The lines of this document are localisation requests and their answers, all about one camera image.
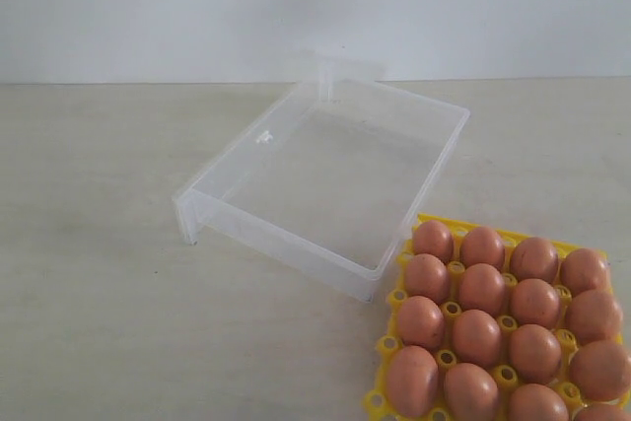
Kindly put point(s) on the clear plastic container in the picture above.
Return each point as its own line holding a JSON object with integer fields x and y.
{"x": 331, "y": 178}

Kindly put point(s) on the yellow plastic egg tray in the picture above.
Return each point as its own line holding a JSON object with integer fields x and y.
{"x": 503, "y": 373}

